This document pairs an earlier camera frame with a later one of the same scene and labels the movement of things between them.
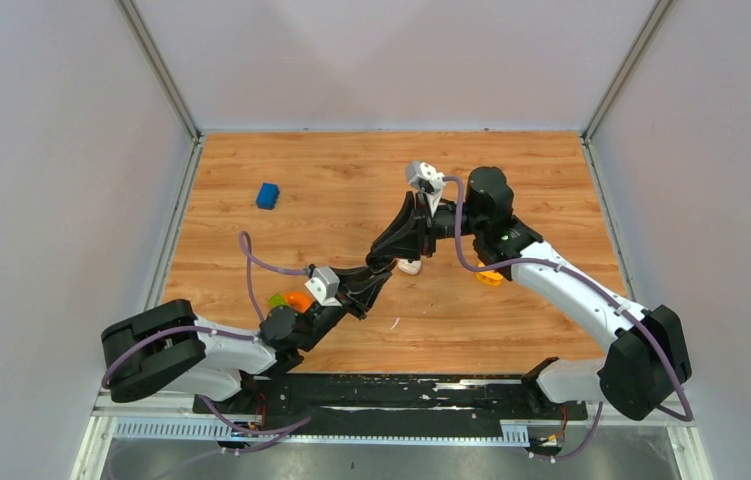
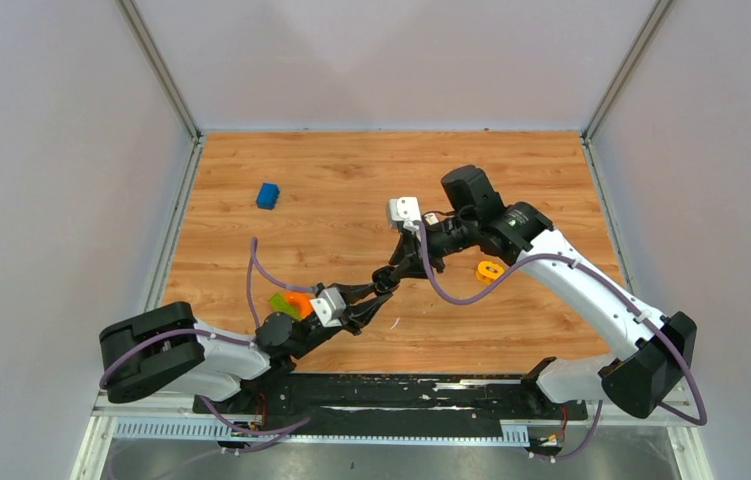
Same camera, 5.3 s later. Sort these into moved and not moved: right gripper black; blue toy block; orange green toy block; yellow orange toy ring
Moved: right gripper black
Not moved: yellow orange toy ring; orange green toy block; blue toy block
